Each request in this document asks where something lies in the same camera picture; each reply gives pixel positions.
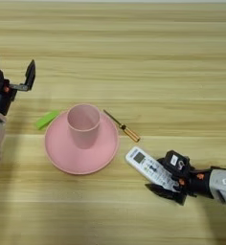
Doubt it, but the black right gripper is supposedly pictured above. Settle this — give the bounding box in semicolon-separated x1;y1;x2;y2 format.
145;156;215;206

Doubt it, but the white remote control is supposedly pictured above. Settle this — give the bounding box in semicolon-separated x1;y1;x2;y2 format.
124;145;180;193

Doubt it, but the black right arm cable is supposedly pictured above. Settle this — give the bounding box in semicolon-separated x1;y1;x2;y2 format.
210;165;226;172

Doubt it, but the green rectangular block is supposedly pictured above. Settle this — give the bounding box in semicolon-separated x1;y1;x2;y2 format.
34;110;60;130

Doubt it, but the pink plastic cup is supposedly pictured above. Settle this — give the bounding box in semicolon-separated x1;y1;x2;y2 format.
66;102;102;150

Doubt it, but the pink round plate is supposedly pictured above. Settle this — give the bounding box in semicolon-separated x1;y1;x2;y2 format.
43;108;120;176

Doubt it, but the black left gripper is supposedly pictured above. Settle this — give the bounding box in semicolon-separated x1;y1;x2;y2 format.
0;55;36;117

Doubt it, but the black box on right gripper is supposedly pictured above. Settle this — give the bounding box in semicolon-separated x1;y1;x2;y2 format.
163;149;192;176

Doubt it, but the screwdriver with amber handle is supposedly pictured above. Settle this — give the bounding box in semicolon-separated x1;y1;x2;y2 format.
102;109;142;144

